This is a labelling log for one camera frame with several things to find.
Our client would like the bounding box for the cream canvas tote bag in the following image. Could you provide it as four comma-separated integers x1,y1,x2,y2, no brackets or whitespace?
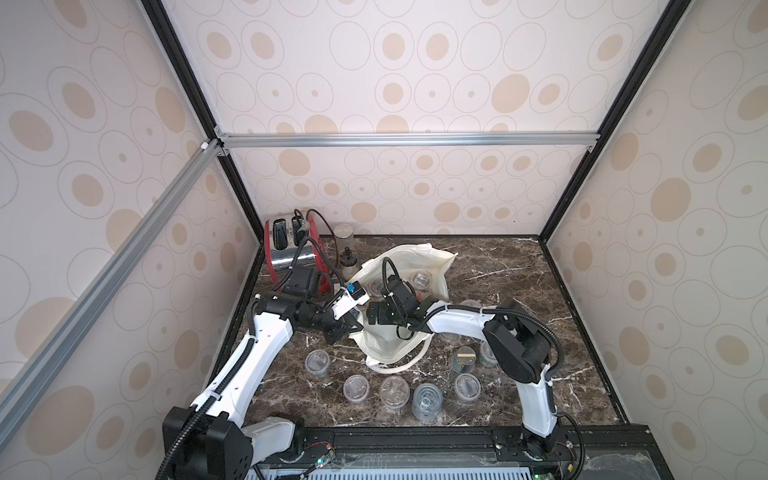
349,244,457,375

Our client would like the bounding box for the wide clear seed jar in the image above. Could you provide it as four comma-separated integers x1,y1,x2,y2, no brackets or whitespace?
379,375,411,414

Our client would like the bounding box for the dark lid seed jar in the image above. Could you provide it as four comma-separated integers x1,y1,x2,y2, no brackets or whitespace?
452,345,477,375

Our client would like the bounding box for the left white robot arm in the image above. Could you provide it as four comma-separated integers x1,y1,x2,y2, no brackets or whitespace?
156,289,369,479

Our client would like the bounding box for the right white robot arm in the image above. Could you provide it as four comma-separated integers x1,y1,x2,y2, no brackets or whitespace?
366,300,565,461

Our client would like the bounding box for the seed jar in bag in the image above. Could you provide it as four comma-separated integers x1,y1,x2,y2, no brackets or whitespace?
410,270,432,292

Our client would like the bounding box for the small bottle behind bag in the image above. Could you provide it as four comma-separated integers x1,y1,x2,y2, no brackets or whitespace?
339,247,360,281

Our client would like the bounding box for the glass spice shaker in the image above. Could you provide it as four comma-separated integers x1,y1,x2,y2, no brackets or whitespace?
334,223,356,253

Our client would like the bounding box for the red chrome toaster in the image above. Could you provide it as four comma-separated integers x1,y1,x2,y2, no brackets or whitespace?
264,209,330,286

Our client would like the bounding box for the left diagonal aluminium bar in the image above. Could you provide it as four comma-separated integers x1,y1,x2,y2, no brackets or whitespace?
1,139,223,449

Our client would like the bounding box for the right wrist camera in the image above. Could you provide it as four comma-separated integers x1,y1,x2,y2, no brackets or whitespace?
384,274,419,313

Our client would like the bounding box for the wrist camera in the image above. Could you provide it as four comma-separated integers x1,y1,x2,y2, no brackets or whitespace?
384,274,419,313
330,282,370,320

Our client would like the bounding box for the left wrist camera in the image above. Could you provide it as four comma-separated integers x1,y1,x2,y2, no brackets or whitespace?
330,282,370,320

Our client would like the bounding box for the horizontal aluminium frame bar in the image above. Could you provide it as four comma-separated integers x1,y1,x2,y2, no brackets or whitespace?
220,131,600,149

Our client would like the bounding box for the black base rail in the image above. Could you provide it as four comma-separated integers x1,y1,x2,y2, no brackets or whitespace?
155,424,673,480

